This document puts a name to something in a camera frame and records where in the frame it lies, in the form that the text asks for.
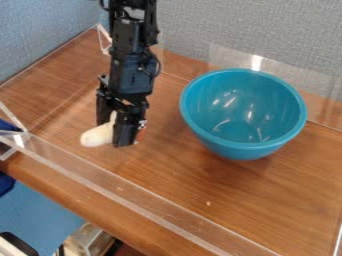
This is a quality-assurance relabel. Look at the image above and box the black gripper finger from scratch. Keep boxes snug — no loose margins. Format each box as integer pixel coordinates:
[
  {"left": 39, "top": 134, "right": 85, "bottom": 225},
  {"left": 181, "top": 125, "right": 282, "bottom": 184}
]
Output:
[
  {"left": 113, "top": 111, "right": 147, "bottom": 147},
  {"left": 97, "top": 94, "right": 115, "bottom": 125}
]

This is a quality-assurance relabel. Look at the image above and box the clear acrylic front barrier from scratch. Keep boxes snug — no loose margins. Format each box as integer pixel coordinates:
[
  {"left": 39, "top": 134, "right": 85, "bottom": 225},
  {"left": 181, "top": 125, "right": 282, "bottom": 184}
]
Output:
[{"left": 0, "top": 101, "right": 282, "bottom": 256}]

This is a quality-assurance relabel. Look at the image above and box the clear acrylic barrier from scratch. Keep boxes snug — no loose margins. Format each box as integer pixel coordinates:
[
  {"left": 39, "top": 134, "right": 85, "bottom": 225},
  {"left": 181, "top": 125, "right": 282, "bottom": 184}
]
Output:
[
  {"left": 0, "top": 101, "right": 282, "bottom": 256},
  {"left": 154, "top": 44, "right": 342, "bottom": 131}
]

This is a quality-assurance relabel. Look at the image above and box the black white device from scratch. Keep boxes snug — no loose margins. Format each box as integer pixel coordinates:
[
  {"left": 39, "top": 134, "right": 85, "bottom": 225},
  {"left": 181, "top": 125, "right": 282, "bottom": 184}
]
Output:
[{"left": 0, "top": 232, "right": 39, "bottom": 256}]

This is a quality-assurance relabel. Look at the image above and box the grey metal box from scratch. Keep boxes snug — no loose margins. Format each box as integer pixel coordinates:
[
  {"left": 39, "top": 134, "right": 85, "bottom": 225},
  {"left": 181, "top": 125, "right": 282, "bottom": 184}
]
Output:
[{"left": 54, "top": 223, "right": 115, "bottom": 256}]

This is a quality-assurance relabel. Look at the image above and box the clear acrylic corner bracket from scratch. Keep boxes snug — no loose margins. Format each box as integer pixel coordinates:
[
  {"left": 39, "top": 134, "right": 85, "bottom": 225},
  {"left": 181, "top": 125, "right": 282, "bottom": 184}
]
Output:
[{"left": 97, "top": 24, "right": 113, "bottom": 55}]

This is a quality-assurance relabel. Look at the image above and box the blue cloth object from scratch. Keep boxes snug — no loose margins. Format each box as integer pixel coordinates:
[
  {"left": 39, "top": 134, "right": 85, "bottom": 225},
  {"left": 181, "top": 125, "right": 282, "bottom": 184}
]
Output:
[{"left": 0, "top": 118, "right": 22, "bottom": 197}]

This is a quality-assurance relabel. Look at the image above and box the clear acrylic back barrier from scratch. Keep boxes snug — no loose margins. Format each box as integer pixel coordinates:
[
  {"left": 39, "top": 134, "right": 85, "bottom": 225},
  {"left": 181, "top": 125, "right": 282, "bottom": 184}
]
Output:
[{"left": 154, "top": 44, "right": 342, "bottom": 131}]

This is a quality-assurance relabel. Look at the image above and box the blue plastic bowl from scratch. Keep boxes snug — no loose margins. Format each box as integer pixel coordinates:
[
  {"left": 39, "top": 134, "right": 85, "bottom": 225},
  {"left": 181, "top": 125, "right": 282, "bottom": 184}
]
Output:
[{"left": 179, "top": 68, "right": 308, "bottom": 160}]

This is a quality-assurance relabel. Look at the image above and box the plush brown white mushroom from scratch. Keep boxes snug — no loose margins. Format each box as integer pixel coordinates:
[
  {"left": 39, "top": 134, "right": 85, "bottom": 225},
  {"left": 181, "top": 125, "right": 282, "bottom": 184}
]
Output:
[{"left": 81, "top": 112, "right": 117, "bottom": 148}]

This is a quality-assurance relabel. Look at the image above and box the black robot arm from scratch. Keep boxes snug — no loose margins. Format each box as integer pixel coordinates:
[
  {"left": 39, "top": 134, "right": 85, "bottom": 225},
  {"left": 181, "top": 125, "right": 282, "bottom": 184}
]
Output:
[{"left": 97, "top": 0, "right": 161, "bottom": 147}]

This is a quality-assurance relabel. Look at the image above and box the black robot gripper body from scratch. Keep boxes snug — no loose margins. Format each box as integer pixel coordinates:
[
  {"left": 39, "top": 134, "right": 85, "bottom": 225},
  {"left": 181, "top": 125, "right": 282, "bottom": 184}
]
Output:
[{"left": 97, "top": 53, "right": 163, "bottom": 116}]

